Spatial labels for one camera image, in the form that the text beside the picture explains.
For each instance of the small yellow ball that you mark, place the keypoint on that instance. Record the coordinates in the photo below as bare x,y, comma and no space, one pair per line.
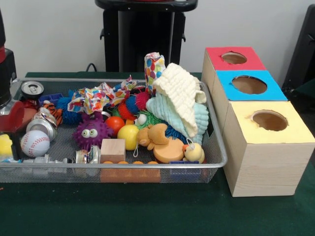
128,136

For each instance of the wooden cube block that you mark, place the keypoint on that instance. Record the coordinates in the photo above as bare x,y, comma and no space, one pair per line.
112,150

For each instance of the small yellow rubber duck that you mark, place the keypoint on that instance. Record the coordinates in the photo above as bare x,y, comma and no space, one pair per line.
194,153

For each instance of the shallow clear mesh bin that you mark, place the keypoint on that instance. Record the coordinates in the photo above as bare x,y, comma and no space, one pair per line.
216,147

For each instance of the purple googly-eyed monster toy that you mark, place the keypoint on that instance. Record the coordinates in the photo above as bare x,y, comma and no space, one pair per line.
92,132

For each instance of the mint green cloth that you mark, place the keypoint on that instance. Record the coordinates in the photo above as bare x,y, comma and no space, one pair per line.
163,112

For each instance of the black chair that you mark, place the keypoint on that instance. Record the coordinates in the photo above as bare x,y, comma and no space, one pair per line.
302,54

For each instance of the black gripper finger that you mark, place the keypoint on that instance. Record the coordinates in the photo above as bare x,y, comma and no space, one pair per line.
16,145

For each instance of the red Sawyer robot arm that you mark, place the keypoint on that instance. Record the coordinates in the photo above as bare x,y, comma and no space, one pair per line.
6,73

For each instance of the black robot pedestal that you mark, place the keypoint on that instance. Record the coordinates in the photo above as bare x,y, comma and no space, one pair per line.
147,34

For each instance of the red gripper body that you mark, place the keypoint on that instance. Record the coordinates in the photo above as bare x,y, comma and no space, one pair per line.
12,119

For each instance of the wooden box with three holes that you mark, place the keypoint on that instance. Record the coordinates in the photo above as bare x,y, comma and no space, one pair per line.
268,157

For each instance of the multicolour polka dot cloth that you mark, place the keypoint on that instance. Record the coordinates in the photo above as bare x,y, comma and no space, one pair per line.
155,68
96,96

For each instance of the cream knit cloth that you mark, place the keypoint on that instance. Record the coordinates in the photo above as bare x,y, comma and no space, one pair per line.
181,93

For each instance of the white baseball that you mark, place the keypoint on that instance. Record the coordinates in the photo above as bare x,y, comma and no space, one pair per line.
35,143

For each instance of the crushed clear plastic bottle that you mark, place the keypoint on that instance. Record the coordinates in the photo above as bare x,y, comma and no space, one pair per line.
43,160

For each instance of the orange foam duck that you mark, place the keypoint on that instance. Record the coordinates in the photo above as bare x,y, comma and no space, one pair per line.
162,146

